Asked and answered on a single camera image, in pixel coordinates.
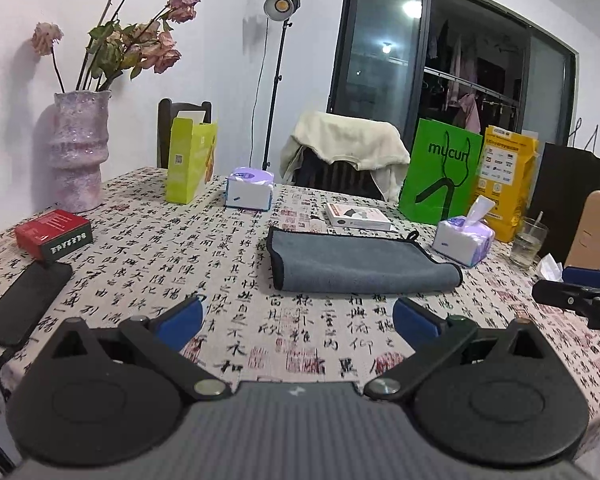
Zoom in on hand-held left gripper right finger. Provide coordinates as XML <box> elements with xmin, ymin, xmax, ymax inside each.
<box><xmin>364</xmin><ymin>297</ymin><xmax>549</xmax><ymax>402</ymax></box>

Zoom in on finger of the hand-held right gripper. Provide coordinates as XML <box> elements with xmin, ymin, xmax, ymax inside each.
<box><xmin>532</xmin><ymin>280</ymin><xmax>600</xmax><ymax>317</ymax></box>
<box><xmin>562</xmin><ymin>266</ymin><xmax>600</xmax><ymax>288</ymax></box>

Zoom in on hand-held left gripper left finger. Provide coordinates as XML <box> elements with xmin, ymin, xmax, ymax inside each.
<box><xmin>45</xmin><ymin>297</ymin><xmax>232</xmax><ymax>402</ymax></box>

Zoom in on grey towel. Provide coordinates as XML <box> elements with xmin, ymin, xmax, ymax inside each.
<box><xmin>266</xmin><ymin>226</ymin><xmax>464</xmax><ymax>294</ymax></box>

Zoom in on crumpled white tissue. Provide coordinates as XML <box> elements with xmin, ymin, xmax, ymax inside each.
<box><xmin>535</xmin><ymin>254</ymin><xmax>565</xmax><ymax>281</ymax></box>

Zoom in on clear drinking glass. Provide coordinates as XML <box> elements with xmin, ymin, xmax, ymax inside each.
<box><xmin>509</xmin><ymin>212</ymin><xmax>550</xmax><ymax>270</ymax></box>

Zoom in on black paper bag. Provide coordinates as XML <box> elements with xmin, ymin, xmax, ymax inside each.
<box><xmin>526</xmin><ymin>117</ymin><xmax>600</xmax><ymax>267</ymax></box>

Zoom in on purple white tissue pack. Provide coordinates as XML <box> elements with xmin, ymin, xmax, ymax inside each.
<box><xmin>432</xmin><ymin>196</ymin><xmax>496</xmax><ymax>268</ymax></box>

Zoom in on flat white box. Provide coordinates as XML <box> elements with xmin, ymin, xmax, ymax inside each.
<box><xmin>326</xmin><ymin>202</ymin><xmax>392</xmax><ymax>232</ymax></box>

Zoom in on yellow plastic bag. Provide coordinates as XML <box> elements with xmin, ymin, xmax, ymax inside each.
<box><xmin>467</xmin><ymin>125</ymin><xmax>540</xmax><ymax>244</ymax></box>

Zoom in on blue white tissue pack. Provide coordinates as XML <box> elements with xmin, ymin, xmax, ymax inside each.
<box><xmin>224</xmin><ymin>167</ymin><xmax>275</xmax><ymax>211</ymax></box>

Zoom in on green paper bag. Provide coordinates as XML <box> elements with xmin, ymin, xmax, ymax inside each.
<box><xmin>398</xmin><ymin>118</ymin><xmax>484</xmax><ymax>226</ymax></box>

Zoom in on red box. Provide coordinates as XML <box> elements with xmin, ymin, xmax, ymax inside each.
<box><xmin>14</xmin><ymin>209</ymin><xmax>94</xmax><ymax>262</ymax></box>

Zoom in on black smartphone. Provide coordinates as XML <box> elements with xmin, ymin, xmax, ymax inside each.
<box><xmin>0</xmin><ymin>261</ymin><xmax>74</xmax><ymax>346</ymax></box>

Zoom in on yellow-green cardboard box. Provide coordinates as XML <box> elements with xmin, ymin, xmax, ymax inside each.
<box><xmin>166</xmin><ymin>116</ymin><xmax>219</xmax><ymax>205</ymax></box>

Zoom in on dark wooden chair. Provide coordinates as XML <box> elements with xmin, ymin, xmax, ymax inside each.
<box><xmin>292</xmin><ymin>145</ymin><xmax>387</xmax><ymax>202</ymax></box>
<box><xmin>157</xmin><ymin>98</ymin><xmax>213</xmax><ymax>170</ymax></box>

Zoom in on cream garment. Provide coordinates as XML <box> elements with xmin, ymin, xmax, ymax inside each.
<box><xmin>279</xmin><ymin>110</ymin><xmax>412</xmax><ymax>202</ymax></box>

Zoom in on pink speckled ceramic vase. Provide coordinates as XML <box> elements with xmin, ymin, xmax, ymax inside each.
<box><xmin>47</xmin><ymin>90</ymin><xmax>112</xmax><ymax>214</ymax></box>

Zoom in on pink hanging garment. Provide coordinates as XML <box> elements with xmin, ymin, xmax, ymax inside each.
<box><xmin>447</xmin><ymin>91</ymin><xmax>482</xmax><ymax>133</ymax></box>

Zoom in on dried pink roses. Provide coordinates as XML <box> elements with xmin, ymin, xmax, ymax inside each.
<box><xmin>31</xmin><ymin>0</ymin><xmax>201</xmax><ymax>94</ymax></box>

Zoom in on black framed glass door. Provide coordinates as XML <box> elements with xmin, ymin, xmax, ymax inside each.
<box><xmin>328</xmin><ymin>0</ymin><xmax>579</xmax><ymax>161</ymax></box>

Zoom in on studio light on stand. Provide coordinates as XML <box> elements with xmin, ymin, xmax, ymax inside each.
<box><xmin>261</xmin><ymin>0</ymin><xmax>303</xmax><ymax>172</ymax></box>

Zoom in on black cable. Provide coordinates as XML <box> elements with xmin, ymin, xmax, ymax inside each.
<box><xmin>0</xmin><ymin>342</ymin><xmax>23</xmax><ymax>401</ymax></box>

